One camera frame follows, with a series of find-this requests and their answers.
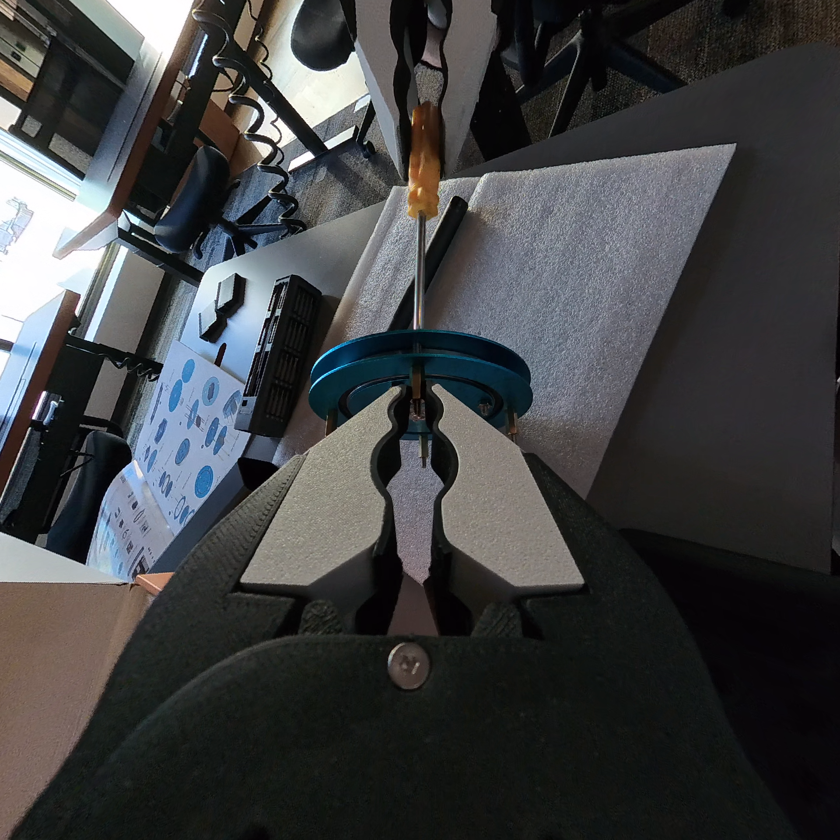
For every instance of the white foam sheet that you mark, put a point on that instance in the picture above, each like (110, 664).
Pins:
(590, 262)

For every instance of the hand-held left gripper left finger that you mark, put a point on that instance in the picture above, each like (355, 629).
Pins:
(315, 525)

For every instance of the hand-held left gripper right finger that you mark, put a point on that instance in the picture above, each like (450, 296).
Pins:
(505, 525)

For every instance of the black office chair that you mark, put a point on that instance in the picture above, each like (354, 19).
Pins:
(92, 499)
(190, 197)
(321, 33)
(577, 39)

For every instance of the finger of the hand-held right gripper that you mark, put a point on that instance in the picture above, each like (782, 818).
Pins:
(469, 59)
(377, 52)

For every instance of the printed instruction sheet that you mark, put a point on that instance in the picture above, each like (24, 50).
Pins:
(190, 446)

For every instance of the wooden edged office desk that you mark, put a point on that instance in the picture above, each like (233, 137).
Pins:
(124, 164)
(33, 394)

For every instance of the black screwdriver bit case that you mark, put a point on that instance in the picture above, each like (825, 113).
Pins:
(282, 354)

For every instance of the cardboard box with white flaps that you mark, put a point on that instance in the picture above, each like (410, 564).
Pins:
(46, 656)

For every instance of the large window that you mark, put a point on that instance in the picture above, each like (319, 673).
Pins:
(33, 229)

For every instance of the printed instruction booklet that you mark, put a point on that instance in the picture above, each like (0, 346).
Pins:
(131, 525)

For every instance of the blue round metal turntable base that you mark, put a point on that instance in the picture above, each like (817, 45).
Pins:
(479, 380)

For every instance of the grey desk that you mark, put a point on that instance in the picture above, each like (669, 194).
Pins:
(754, 328)

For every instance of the black electric screwdriver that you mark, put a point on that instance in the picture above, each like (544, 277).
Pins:
(443, 243)

